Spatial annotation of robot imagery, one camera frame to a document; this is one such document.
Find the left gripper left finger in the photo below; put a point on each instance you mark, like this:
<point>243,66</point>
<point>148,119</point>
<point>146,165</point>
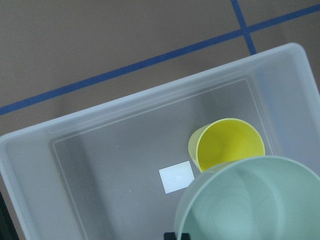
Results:
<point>169,236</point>

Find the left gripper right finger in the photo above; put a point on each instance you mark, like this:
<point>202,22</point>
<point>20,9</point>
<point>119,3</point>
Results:
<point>184,236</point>

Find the mint green bowl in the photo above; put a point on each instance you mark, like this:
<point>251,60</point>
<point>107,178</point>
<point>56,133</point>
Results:
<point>260,198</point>

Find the yellow plastic cup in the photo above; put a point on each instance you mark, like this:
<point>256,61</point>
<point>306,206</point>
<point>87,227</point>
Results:
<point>225,140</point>

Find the white label in box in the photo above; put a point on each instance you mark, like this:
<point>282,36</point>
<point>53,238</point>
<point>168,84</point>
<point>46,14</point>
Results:
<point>176,177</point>

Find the clear plastic storage box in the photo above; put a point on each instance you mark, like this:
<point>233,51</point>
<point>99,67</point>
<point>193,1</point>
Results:
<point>94,174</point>

